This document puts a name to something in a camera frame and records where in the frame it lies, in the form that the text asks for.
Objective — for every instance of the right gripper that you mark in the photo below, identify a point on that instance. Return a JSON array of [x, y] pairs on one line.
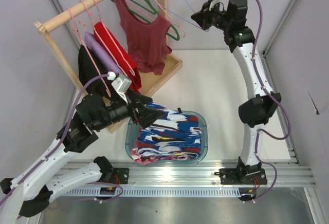
[[205, 16]]

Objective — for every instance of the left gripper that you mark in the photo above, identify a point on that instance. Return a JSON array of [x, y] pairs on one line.
[[139, 112]]

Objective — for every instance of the blue patterned trousers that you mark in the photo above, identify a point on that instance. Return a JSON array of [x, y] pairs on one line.
[[169, 136]]

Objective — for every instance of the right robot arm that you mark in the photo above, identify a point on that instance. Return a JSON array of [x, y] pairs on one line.
[[262, 100]]

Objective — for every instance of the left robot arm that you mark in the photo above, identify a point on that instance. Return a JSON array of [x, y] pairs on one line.
[[31, 192]]

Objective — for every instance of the pink hanger with red garment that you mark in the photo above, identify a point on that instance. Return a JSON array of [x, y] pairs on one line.
[[122, 57]]

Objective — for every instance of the pink hanger with black garment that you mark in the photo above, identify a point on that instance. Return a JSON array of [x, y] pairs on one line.
[[79, 37]]

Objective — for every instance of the pink hanger with purple garment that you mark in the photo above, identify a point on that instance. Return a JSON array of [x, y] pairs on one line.
[[98, 37]]

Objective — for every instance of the teal plastic basket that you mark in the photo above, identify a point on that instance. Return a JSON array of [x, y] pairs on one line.
[[204, 154]]

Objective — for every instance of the wooden clothes rack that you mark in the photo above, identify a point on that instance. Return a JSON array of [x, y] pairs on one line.
[[151, 83]]

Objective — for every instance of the red garment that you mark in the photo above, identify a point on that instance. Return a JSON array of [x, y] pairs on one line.
[[136, 81]]

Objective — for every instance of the maroon tank top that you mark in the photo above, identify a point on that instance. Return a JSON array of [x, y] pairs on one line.
[[146, 42]]

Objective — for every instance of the black garment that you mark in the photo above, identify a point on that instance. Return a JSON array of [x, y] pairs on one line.
[[87, 71]]

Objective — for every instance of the purple garment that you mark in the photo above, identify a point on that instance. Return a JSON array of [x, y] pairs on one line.
[[100, 52]]

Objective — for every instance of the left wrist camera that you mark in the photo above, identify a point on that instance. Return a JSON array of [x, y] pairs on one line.
[[120, 83]]

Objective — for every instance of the pink empty wire hanger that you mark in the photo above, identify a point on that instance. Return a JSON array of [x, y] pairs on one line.
[[148, 10]]

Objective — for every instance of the white slotted cable duct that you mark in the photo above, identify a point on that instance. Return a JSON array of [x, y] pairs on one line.
[[138, 191]]

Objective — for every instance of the aluminium mounting rail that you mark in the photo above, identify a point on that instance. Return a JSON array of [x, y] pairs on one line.
[[202, 174]]

